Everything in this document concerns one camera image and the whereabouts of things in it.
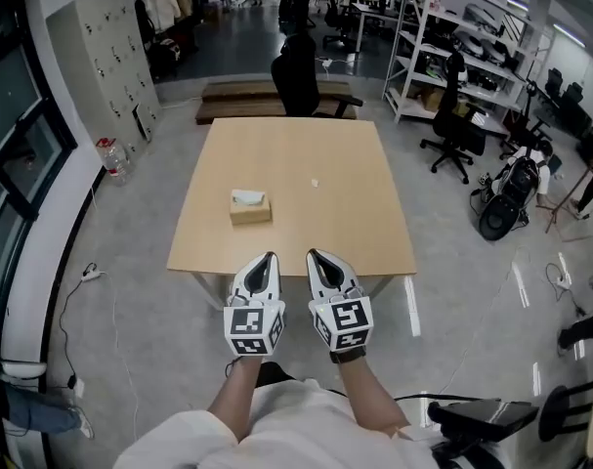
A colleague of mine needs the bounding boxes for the black round device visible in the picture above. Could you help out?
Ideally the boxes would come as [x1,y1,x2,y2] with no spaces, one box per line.
[478,193,524,241]

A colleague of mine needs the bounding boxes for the person's right forearm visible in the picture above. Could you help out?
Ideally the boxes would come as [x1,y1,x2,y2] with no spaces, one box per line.
[331,354,413,440]

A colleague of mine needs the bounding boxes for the person's left forearm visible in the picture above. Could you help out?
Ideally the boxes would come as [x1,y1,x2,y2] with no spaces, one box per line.
[206,356,264,445]

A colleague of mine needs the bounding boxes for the black wrist strap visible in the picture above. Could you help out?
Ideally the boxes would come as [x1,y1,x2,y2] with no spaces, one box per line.
[329,347,367,365]

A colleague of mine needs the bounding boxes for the wooden tripod stand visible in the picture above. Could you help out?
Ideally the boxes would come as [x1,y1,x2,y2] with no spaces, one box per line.
[533,161,593,235]

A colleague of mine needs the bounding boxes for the black stool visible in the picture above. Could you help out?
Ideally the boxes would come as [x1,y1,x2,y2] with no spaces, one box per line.
[537,377,593,443]

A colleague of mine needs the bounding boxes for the grey locker cabinet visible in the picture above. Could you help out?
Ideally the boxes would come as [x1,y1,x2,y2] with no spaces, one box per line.
[45,0,163,159]

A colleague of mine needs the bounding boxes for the black flat box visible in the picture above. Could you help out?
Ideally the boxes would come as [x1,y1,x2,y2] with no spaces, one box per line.
[426,397,540,443]

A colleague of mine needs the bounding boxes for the white tissue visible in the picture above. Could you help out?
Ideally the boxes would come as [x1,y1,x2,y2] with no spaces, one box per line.
[231,189,267,209]

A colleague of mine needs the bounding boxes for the white metal shelving unit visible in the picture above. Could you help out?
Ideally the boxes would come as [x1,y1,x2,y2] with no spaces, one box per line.
[382,0,557,137]

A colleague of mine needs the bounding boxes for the large clear water bottle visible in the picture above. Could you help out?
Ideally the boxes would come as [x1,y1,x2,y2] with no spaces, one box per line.
[95,136,134,187]

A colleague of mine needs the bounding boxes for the person's white shirt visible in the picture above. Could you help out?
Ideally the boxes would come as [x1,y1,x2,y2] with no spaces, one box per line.
[113,377,440,469]

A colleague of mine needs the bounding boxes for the brown tissue box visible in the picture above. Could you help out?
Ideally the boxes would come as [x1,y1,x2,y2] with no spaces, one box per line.
[229,189,274,227]

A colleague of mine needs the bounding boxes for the blue jeans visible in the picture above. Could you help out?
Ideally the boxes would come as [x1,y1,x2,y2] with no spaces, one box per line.
[2,386,96,440]

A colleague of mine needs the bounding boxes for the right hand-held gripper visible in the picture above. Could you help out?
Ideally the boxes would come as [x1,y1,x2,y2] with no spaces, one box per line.
[305,248,375,354]

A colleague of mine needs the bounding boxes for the dark wooden platform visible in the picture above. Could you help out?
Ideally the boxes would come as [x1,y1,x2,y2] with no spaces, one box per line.
[194,79,359,126]

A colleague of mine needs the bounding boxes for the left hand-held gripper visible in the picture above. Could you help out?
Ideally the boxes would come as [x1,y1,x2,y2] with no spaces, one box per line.
[222,251,286,359]

